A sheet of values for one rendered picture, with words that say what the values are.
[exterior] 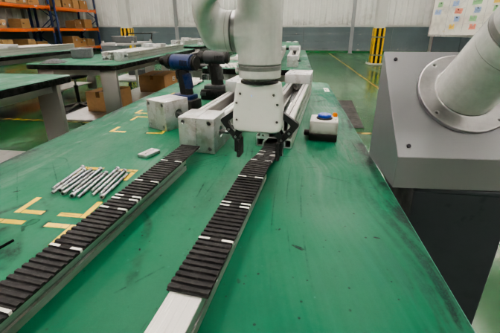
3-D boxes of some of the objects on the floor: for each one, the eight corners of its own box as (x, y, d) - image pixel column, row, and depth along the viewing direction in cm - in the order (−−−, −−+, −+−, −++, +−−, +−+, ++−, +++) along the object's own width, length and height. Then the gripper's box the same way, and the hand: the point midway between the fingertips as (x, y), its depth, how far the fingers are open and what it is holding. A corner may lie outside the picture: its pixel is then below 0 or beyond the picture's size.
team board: (409, 85, 630) (428, -23, 562) (430, 85, 640) (452, -22, 572) (474, 102, 493) (510, -40, 424) (500, 100, 503) (539, -38, 434)
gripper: (305, 73, 63) (300, 154, 69) (223, 70, 67) (225, 147, 73) (302, 79, 56) (297, 167, 62) (211, 76, 60) (215, 159, 66)
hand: (258, 152), depth 67 cm, fingers open, 8 cm apart
